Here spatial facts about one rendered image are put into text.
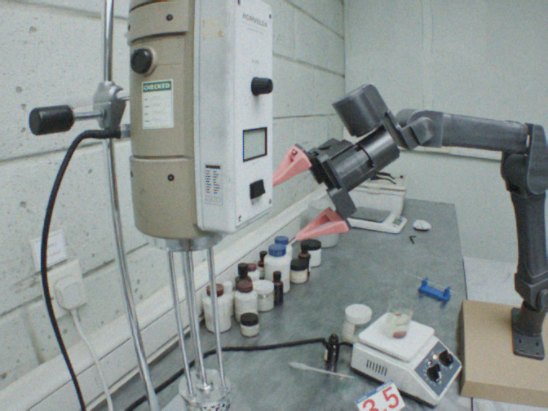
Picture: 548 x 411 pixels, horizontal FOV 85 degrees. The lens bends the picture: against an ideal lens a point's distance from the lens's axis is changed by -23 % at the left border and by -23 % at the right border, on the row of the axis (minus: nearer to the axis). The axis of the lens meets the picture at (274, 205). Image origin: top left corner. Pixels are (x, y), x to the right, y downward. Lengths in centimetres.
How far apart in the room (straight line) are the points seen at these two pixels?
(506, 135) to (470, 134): 8
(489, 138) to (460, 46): 152
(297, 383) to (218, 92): 58
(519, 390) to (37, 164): 91
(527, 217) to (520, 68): 151
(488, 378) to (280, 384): 40
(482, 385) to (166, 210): 63
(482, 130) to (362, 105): 22
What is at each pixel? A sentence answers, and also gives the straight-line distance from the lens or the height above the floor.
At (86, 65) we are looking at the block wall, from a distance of 66.
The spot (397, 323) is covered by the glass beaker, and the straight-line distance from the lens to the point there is 70.
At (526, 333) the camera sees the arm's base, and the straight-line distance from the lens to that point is 90.
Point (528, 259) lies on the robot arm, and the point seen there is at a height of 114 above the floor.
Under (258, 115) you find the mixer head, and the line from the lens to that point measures 32.
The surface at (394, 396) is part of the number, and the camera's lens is 70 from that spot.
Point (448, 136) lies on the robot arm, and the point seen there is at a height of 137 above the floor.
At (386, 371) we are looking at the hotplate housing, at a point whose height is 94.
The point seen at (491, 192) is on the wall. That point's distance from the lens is 218.
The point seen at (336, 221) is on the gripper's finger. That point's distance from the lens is 57.
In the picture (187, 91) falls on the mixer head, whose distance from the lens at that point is 30.
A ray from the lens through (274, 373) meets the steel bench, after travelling 76.
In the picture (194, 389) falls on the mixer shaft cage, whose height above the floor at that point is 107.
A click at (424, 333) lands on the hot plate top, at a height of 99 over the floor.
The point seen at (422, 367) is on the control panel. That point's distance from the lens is 71.
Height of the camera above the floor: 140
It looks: 16 degrees down
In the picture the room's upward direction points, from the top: straight up
